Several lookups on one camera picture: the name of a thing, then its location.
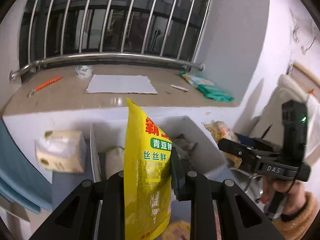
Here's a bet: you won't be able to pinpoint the tissue box pack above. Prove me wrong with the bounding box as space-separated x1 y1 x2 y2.
34 131 87 173

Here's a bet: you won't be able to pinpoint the blue curtain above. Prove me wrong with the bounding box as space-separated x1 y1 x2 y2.
1 120 53 214

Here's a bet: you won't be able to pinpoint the small pen on sill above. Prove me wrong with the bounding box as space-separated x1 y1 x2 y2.
170 85 189 92

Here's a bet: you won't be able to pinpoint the green tissue packs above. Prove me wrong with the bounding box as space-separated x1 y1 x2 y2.
179 72 234 102

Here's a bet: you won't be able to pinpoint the beige fleece right sleeve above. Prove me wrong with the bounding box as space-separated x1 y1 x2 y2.
273 192 319 239

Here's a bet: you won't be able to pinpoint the white cardboard box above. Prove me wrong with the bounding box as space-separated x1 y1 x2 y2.
89 115 228 183

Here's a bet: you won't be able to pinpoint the person's right hand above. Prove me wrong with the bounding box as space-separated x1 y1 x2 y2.
260 176 306 216

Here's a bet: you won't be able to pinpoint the orange handled tool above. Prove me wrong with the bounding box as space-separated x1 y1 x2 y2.
27 76 63 98

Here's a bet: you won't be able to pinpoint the grey silver snack packet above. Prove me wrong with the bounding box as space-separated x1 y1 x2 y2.
172 134 198 159

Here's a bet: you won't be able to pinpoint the yellow green-pea snack bag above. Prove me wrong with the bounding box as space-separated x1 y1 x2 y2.
124 99 172 239

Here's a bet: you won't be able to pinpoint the white tape roll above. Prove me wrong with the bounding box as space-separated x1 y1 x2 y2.
75 65 93 80

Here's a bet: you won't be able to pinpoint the steel window guard rail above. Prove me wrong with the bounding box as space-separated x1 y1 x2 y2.
9 0 213 81

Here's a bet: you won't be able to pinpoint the white office chair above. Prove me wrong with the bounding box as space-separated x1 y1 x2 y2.
232 60 320 205

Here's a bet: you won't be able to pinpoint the orange flying cake snack pack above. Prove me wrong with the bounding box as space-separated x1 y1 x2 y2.
202 120 244 169

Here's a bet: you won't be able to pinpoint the white foam board sheet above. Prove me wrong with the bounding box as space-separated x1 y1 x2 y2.
86 75 157 94

